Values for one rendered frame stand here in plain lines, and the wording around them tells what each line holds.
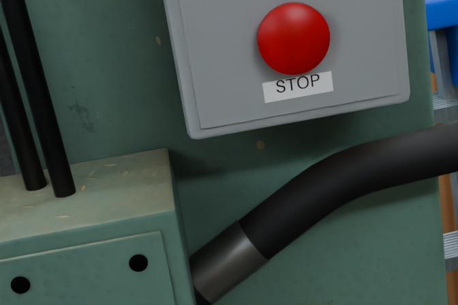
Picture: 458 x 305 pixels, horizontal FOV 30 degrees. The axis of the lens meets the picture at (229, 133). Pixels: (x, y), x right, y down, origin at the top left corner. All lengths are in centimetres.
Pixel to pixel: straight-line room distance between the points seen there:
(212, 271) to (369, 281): 11
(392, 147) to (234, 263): 9
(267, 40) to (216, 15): 2
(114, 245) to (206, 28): 10
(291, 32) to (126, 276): 12
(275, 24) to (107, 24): 10
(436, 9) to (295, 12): 97
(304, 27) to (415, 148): 9
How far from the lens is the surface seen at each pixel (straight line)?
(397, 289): 49
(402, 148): 41
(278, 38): 35
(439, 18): 132
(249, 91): 36
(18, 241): 37
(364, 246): 47
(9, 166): 48
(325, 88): 37
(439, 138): 41
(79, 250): 37
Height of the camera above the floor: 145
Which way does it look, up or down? 20 degrees down
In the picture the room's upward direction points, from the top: 9 degrees counter-clockwise
